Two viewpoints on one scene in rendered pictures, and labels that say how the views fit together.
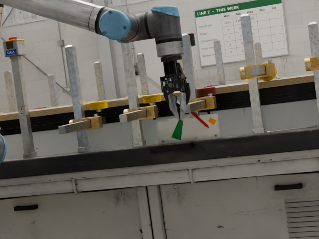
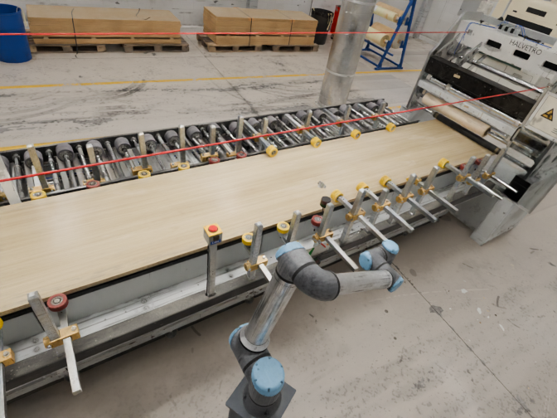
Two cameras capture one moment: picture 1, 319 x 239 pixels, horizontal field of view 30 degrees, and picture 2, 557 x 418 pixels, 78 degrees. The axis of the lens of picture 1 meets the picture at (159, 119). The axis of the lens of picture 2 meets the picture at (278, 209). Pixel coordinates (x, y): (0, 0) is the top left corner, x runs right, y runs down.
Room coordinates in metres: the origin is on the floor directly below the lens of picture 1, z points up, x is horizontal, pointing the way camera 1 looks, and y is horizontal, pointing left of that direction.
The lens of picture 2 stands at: (1.74, 1.35, 2.40)
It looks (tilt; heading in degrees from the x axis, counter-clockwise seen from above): 41 degrees down; 305
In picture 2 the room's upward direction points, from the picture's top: 12 degrees clockwise
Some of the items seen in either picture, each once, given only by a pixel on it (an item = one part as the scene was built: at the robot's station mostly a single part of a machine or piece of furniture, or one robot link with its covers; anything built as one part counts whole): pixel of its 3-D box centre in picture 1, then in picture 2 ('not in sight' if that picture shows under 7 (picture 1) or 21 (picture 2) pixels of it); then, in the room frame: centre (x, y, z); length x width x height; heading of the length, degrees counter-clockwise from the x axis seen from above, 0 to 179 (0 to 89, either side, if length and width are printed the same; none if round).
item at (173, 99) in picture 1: (172, 106); not in sight; (1.98, -0.05, 0.86); 0.06 x 0.03 x 0.09; 166
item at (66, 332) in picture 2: not in sight; (61, 336); (2.81, 1.28, 0.82); 0.14 x 0.06 x 0.05; 74
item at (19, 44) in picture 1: (14, 49); (212, 235); (2.62, 0.59, 1.18); 0.07 x 0.07 x 0.08; 74
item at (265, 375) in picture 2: not in sight; (265, 379); (2.05, 0.73, 0.79); 0.17 x 0.15 x 0.18; 163
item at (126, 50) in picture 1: (132, 94); (290, 240); (2.48, 0.10, 0.92); 0.04 x 0.04 x 0.48; 74
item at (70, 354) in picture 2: not in sight; (68, 347); (2.75, 1.28, 0.82); 0.44 x 0.03 x 0.04; 164
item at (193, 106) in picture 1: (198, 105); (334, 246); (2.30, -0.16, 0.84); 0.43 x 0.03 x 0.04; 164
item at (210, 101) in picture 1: (199, 104); (322, 235); (2.41, -0.17, 0.85); 0.14 x 0.06 x 0.05; 74
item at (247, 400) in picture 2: not in sight; (263, 392); (2.04, 0.73, 0.65); 0.19 x 0.19 x 0.10
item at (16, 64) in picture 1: (22, 106); (210, 268); (2.62, 0.59, 0.93); 0.05 x 0.05 x 0.45; 74
